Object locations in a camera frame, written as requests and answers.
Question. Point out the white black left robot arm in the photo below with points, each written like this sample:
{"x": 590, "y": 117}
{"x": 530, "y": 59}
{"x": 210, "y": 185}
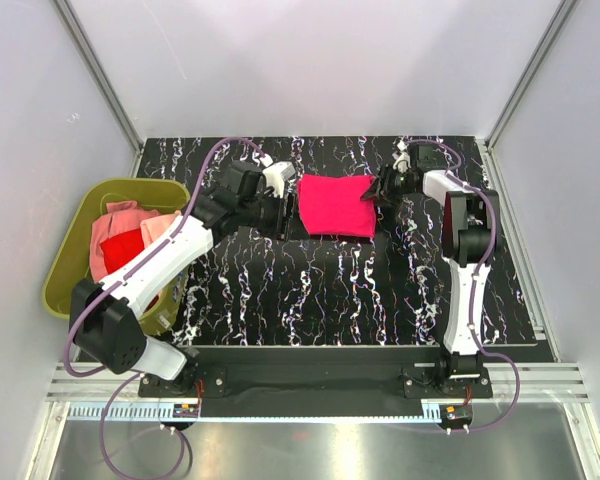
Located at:
{"x": 104, "y": 316}

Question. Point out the olive green plastic bin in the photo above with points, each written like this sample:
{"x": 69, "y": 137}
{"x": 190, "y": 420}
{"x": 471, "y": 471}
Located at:
{"x": 71, "y": 263}

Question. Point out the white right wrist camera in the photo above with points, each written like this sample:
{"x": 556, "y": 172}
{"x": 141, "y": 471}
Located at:
{"x": 402, "y": 158}

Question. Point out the aluminium left frame post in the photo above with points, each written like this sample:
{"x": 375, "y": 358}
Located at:
{"x": 87, "y": 53}

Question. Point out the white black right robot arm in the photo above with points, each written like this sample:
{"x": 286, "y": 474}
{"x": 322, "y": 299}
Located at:
{"x": 471, "y": 231}

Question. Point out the magenta pink t-shirt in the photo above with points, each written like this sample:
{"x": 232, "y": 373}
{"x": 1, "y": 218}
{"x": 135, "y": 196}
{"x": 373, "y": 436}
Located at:
{"x": 335, "y": 206}

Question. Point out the light pink shirt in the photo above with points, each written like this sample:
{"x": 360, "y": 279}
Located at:
{"x": 153, "y": 228}

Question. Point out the white slotted cable duct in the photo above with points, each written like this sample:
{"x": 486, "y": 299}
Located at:
{"x": 179, "y": 412}

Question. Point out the red folded shirt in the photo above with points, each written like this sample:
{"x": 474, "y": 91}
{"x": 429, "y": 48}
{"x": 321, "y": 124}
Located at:
{"x": 120, "y": 249}

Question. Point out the aluminium right frame post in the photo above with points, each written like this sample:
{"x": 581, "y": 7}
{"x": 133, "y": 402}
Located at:
{"x": 541, "y": 52}

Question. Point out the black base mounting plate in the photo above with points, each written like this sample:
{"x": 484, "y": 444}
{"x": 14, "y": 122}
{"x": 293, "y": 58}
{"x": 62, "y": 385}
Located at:
{"x": 362, "y": 379}

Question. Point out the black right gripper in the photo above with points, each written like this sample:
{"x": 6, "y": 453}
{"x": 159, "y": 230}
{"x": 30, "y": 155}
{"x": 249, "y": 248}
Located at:
{"x": 381, "y": 187}

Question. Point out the salmon pink shirt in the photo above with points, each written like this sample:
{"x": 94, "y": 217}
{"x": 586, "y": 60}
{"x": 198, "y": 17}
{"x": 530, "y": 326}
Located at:
{"x": 120, "y": 218}

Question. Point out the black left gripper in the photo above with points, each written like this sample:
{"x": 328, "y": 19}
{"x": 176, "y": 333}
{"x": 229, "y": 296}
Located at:
{"x": 274, "y": 232}

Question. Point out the aluminium frame post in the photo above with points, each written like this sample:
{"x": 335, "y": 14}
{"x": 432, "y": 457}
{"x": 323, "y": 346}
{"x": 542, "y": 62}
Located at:
{"x": 541, "y": 52}
{"x": 87, "y": 53}

